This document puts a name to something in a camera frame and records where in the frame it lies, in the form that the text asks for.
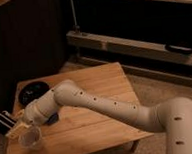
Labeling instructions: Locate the black handle on shelf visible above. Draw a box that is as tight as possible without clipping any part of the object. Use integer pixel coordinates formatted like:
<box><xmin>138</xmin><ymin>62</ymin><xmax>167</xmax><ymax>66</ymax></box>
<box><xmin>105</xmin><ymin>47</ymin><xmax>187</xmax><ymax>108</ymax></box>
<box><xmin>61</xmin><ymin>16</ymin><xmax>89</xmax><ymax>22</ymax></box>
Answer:
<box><xmin>164</xmin><ymin>44</ymin><xmax>192</xmax><ymax>55</ymax></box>

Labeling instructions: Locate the dark blue eraser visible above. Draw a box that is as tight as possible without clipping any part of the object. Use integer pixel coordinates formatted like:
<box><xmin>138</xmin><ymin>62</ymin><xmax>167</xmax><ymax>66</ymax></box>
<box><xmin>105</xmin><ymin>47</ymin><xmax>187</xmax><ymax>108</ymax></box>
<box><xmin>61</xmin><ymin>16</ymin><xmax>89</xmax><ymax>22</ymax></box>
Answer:
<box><xmin>47</xmin><ymin>113</ymin><xmax>59</xmax><ymax>124</ymax></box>

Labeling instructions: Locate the grey metal shelf beam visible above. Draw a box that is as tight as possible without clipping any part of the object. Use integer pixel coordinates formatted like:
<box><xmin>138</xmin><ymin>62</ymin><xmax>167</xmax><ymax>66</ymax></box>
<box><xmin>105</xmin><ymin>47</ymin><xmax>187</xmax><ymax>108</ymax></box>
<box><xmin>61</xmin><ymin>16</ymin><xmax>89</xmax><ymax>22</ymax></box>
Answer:
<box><xmin>66</xmin><ymin>30</ymin><xmax>192</xmax><ymax>66</ymax></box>

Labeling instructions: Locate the black striped box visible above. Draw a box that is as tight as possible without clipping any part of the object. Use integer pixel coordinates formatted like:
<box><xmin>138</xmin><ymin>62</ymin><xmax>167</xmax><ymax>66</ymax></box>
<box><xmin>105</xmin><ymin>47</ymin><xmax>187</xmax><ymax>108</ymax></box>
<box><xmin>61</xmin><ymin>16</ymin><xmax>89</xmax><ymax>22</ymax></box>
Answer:
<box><xmin>0</xmin><ymin>112</ymin><xmax>16</xmax><ymax>129</ymax></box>

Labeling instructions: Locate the low wooden table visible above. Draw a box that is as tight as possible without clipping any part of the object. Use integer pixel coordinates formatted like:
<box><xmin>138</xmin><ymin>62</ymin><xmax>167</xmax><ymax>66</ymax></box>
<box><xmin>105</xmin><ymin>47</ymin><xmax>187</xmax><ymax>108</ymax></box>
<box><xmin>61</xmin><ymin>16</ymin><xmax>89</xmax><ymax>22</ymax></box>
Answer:
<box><xmin>6</xmin><ymin>63</ymin><xmax>149</xmax><ymax>154</ymax></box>

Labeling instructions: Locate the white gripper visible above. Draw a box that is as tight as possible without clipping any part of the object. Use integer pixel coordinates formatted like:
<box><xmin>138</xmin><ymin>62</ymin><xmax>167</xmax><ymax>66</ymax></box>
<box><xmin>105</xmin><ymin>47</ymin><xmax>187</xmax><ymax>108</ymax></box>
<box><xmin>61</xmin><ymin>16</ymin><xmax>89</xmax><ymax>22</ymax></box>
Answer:
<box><xmin>6</xmin><ymin>104</ymin><xmax>41</xmax><ymax>139</ymax></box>

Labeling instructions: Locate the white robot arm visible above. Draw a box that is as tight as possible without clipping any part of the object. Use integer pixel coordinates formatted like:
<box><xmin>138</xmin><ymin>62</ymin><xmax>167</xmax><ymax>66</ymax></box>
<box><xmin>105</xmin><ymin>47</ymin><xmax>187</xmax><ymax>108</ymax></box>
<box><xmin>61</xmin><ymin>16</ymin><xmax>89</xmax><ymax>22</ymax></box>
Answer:
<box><xmin>7</xmin><ymin>80</ymin><xmax>192</xmax><ymax>154</ymax></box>

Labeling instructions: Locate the black round bowl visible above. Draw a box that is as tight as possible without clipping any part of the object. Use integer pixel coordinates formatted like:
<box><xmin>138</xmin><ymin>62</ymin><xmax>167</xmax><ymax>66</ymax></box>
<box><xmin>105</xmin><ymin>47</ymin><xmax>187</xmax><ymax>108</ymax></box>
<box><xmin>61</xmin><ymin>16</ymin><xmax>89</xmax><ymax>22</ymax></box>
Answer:
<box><xmin>18</xmin><ymin>81</ymin><xmax>49</xmax><ymax>106</ymax></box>

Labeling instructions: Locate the thin metal pole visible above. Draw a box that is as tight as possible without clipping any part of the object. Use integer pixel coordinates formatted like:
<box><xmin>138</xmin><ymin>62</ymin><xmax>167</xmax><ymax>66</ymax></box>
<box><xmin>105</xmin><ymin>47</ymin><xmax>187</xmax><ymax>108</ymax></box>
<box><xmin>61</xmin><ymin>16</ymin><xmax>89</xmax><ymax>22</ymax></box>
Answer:
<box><xmin>70</xmin><ymin>0</ymin><xmax>80</xmax><ymax>34</ymax></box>

